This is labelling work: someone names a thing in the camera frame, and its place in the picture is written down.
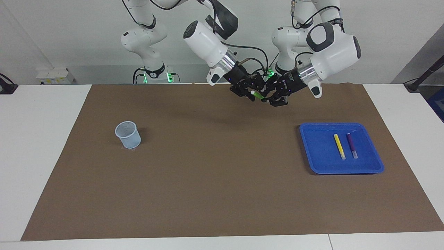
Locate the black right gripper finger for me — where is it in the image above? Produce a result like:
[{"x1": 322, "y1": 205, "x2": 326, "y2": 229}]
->
[
  {"x1": 251, "y1": 74, "x2": 267, "y2": 93},
  {"x1": 230, "y1": 86, "x2": 255, "y2": 101}
]

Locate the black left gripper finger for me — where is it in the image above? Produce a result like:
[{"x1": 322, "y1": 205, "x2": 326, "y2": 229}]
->
[
  {"x1": 266, "y1": 75, "x2": 285, "y2": 91},
  {"x1": 262, "y1": 93, "x2": 288, "y2": 107}
]

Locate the yellow marker pen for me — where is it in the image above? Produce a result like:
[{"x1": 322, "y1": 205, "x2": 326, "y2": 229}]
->
[{"x1": 334, "y1": 134, "x2": 346, "y2": 160}]

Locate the purple marker pen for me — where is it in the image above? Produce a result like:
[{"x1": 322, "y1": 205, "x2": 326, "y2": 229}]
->
[{"x1": 347, "y1": 133, "x2": 358, "y2": 159}]

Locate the blue plastic tray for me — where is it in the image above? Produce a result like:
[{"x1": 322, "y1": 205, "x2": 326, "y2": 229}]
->
[{"x1": 299, "y1": 122, "x2": 385, "y2": 175}]

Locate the brown table mat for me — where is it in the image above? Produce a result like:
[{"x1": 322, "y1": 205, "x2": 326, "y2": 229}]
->
[{"x1": 21, "y1": 83, "x2": 444, "y2": 241}]

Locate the translucent plastic cup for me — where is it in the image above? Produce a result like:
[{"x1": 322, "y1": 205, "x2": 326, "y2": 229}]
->
[{"x1": 115, "y1": 121, "x2": 142, "y2": 149}]

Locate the black stand pole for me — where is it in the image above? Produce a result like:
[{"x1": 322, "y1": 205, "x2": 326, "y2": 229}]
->
[{"x1": 403, "y1": 55, "x2": 444, "y2": 93}]

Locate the blue crate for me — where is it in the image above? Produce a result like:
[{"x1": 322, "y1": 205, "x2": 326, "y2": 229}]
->
[{"x1": 426, "y1": 87, "x2": 444, "y2": 123}]

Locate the white power strip box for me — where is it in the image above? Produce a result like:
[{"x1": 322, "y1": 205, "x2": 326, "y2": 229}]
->
[{"x1": 36, "y1": 67, "x2": 75, "y2": 85}]

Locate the black table clamp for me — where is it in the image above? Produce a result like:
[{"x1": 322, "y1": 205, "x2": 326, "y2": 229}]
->
[{"x1": 0, "y1": 73, "x2": 18, "y2": 95}]

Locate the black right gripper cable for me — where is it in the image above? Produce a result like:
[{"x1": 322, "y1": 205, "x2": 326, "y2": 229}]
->
[{"x1": 222, "y1": 41, "x2": 270, "y2": 75}]

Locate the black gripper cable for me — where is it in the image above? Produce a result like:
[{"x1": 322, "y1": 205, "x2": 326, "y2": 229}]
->
[
  {"x1": 291, "y1": 0, "x2": 344, "y2": 67},
  {"x1": 222, "y1": 41, "x2": 270, "y2": 75}
]

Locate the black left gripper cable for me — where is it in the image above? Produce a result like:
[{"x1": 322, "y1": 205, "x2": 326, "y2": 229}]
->
[{"x1": 291, "y1": 0, "x2": 344, "y2": 67}]

